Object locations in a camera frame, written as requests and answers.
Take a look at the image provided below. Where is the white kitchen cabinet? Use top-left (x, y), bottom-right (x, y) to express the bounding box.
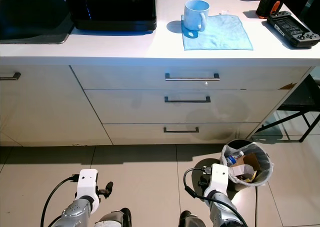
top-left (0, 59), bottom-right (313, 148)

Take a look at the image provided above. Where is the left robot leg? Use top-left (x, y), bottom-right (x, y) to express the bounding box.
top-left (95, 208), bottom-right (132, 227)

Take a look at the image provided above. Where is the robot leg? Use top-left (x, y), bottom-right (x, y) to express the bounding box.
top-left (178, 210), bottom-right (212, 227)
top-left (95, 208), bottom-right (132, 227)

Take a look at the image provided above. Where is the clear plastic bottle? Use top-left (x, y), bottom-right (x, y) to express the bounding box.
top-left (226, 151), bottom-right (246, 166)

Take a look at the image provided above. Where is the right robot leg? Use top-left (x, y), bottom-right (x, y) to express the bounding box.
top-left (178, 210), bottom-right (212, 227)

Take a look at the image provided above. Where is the brown cardboard piece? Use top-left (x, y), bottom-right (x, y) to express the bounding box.
top-left (238, 153), bottom-right (263, 182)

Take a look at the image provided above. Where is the trash bin with plastic bag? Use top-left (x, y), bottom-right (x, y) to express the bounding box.
top-left (220, 139), bottom-right (275, 187)

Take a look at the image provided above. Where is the white drawer front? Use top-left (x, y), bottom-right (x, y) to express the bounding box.
top-left (71, 65), bottom-right (312, 92)
top-left (83, 89), bottom-right (291, 125)
top-left (102, 122), bottom-right (261, 146)

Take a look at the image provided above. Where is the black metal table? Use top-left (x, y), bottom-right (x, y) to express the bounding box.
top-left (254, 76), bottom-right (320, 143)

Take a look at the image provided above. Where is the light blue cloth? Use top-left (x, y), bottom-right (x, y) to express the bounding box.
top-left (181, 14), bottom-right (255, 52)

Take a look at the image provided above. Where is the light blue mug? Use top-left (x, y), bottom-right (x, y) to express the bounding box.
top-left (182, 0), bottom-right (211, 33)

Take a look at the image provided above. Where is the black handheld controller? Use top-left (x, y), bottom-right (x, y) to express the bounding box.
top-left (266, 11), bottom-right (320, 50)

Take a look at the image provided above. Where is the black and orange device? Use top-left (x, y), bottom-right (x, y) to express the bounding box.
top-left (255, 0), bottom-right (289, 20)

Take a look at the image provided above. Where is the stainless steel sink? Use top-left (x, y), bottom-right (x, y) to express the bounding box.
top-left (0, 0), bottom-right (76, 45)

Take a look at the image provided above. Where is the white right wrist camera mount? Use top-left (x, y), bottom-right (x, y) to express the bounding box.
top-left (204, 163), bottom-right (230, 202)

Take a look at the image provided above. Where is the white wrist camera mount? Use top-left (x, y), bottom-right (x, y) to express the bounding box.
top-left (204, 163), bottom-right (230, 202)
top-left (75, 168), bottom-right (99, 213)

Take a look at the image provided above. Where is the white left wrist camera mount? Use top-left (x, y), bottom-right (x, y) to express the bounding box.
top-left (75, 168), bottom-right (99, 213)

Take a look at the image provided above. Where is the silver drawer handle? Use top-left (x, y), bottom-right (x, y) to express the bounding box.
top-left (165, 73), bottom-right (221, 82)
top-left (164, 96), bottom-right (212, 104)
top-left (163, 126), bottom-right (200, 134)

